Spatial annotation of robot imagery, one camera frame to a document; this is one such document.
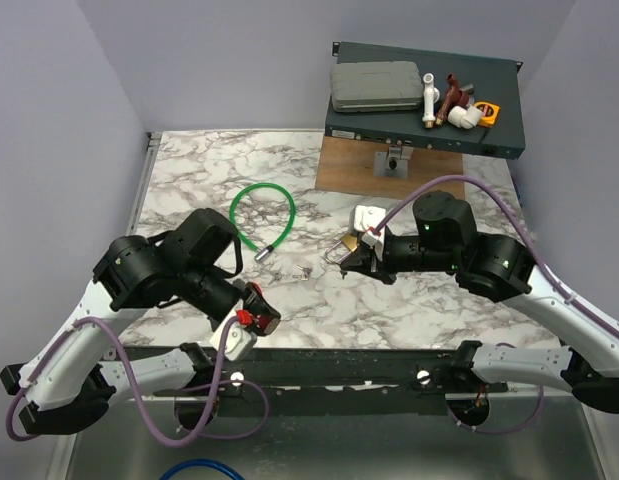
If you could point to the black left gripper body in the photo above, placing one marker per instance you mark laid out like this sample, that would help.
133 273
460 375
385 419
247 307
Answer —
217 296

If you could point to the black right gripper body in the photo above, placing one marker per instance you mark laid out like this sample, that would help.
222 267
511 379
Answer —
403 253

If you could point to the brass padlock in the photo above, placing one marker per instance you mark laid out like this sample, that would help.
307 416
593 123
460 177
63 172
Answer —
341 249

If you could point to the red plastic seal tag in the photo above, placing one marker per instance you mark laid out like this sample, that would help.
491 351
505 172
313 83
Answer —
250 308

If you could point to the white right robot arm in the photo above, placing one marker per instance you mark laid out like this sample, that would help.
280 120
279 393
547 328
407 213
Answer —
499 268

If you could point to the white elbow pipe fitting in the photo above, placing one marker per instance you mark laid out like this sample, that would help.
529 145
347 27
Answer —
465 117

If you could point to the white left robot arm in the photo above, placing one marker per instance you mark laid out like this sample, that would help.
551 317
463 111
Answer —
69 385

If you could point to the small key pair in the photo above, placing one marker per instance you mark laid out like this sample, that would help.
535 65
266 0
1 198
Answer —
303 273

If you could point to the wooden board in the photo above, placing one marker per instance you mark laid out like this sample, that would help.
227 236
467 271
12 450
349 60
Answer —
347 166

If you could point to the white pipe fitting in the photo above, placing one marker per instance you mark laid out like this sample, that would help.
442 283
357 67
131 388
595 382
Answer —
430 97

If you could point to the brown pipe fitting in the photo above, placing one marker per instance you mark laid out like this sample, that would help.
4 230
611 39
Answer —
452 97

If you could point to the yellow tape measure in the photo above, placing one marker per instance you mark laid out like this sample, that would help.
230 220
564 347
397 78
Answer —
490 113

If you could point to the grey plastic case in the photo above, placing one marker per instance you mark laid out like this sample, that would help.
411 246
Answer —
375 86

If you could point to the dark grey pipe fitting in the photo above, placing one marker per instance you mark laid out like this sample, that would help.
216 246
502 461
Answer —
466 96

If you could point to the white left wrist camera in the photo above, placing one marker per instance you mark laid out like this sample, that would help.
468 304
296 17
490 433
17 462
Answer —
239 341

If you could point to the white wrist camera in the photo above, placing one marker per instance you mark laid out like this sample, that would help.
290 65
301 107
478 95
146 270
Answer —
239 341
363 221

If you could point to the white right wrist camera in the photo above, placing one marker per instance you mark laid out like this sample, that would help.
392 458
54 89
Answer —
363 221

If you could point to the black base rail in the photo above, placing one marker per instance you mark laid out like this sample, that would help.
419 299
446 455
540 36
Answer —
337 382

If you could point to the grey metal bracket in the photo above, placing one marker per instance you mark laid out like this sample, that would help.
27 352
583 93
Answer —
393 162

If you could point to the aluminium side rail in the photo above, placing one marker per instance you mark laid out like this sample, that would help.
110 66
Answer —
154 141

